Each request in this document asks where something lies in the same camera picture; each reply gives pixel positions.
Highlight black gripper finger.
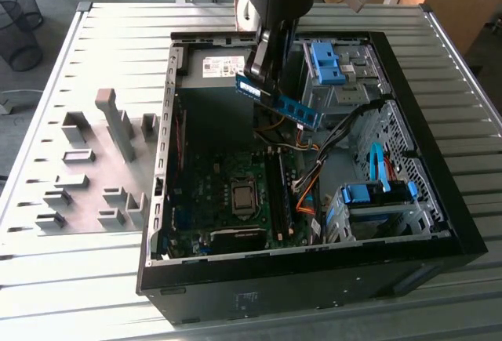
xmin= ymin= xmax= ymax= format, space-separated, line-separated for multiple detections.
xmin=271 ymin=18 xmax=300 ymax=102
xmin=242 ymin=27 xmax=276 ymax=102

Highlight blue RAM stick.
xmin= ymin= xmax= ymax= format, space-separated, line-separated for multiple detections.
xmin=234 ymin=73 xmax=325 ymax=132

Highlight black RAM slot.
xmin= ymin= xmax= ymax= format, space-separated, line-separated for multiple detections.
xmin=264 ymin=149 xmax=284 ymax=241

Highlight blue plastic drive latch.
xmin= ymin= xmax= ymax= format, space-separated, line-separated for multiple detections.
xmin=316 ymin=66 xmax=349 ymax=85
xmin=309 ymin=42 xmax=339 ymax=68

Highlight grey power supply unit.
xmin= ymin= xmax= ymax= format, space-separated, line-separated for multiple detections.
xmin=180 ymin=47 xmax=256 ymax=150

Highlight grey tall drive cage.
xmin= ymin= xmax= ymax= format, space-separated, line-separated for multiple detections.
xmin=300 ymin=41 xmax=393 ymax=130

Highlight CPU socket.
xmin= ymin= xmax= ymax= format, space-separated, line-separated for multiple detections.
xmin=229 ymin=176 xmax=262 ymax=219

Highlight silver CPU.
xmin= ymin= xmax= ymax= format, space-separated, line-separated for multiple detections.
xmin=235 ymin=186 xmax=255 ymax=208

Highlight green motherboard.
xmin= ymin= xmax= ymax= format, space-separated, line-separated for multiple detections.
xmin=162 ymin=148 xmax=315 ymax=259

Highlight blue disk carrier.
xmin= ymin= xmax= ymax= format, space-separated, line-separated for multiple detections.
xmin=340 ymin=181 xmax=417 ymax=205

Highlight black graphics card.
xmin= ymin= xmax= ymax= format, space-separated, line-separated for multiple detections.
xmin=207 ymin=226 xmax=271 ymax=256

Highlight black disk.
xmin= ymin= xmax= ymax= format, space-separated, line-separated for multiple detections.
xmin=382 ymin=182 xmax=411 ymax=205

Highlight wooden cabinet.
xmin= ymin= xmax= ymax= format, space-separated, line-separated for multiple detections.
xmin=425 ymin=0 xmax=502 ymax=56

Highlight grey parts rack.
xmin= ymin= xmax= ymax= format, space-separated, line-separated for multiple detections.
xmin=33 ymin=87 xmax=162 ymax=237

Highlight grey low disk bay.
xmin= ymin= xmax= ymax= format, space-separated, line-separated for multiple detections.
xmin=324 ymin=179 xmax=437 ymax=243

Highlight black open PC case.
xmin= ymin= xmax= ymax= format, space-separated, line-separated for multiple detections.
xmin=135 ymin=30 xmax=489 ymax=326

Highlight yellow power wire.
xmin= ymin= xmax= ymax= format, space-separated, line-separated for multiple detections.
xmin=253 ymin=115 xmax=287 ymax=136

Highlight black cable bundle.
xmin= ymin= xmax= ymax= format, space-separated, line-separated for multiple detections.
xmin=313 ymin=99 xmax=384 ymax=166

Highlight blue flat data wire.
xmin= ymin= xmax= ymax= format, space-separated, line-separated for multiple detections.
xmin=369 ymin=142 xmax=392 ymax=193

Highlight orange data wire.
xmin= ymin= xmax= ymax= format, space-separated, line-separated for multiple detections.
xmin=296 ymin=178 xmax=319 ymax=215

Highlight red data wire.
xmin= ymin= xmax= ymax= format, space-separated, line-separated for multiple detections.
xmin=384 ymin=155 xmax=398 ymax=183

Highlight black wire mesh bin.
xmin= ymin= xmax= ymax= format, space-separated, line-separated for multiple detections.
xmin=0 ymin=0 xmax=45 ymax=72

